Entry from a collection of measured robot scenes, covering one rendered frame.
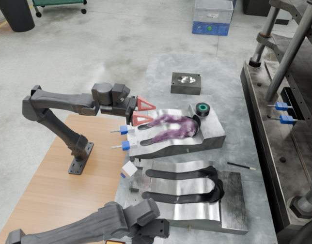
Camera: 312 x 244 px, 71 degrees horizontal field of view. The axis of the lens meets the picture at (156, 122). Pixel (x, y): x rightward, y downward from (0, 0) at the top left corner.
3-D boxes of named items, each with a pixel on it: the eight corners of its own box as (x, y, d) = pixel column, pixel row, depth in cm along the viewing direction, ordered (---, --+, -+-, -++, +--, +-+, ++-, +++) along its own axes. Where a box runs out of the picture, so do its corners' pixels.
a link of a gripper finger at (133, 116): (155, 103, 82) (131, 100, 83) (152, 117, 77) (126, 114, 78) (155, 116, 87) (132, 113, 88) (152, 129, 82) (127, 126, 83)
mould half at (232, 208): (125, 221, 95) (121, 208, 85) (136, 167, 112) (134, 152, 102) (244, 235, 91) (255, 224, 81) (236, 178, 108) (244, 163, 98)
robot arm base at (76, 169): (91, 134, 117) (78, 132, 118) (76, 167, 104) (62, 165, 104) (94, 143, 123) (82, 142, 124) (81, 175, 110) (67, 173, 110)
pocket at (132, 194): (127, 203, 95) (126, 199, 92) (129, 191, 98) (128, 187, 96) (137, 204, 94) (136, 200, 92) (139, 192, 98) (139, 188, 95)
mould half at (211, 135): (130, 162, 115) (128, 149, 106) (125, 125, 132) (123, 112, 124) (221, 147, 121) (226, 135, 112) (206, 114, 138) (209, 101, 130)
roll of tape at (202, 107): (200, 104, 128) (201, 100, 125) (211, 111, 124) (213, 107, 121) (192, 111, 124) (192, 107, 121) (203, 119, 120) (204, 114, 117)
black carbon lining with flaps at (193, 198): (141, 202, 93) (139, 192, 86) (146, 169, 104) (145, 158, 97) (224, 212, 91) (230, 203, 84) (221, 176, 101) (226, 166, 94)
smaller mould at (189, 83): (170, 93, 151) (170, 85, 146) (171, 80, 161) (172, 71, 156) (199, 95, 150) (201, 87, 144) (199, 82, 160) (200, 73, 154)
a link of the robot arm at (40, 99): (98, 92, 86) (25, 83, 88) (90, 108, 80) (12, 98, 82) (103, 114, 95) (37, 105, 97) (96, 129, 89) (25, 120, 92)
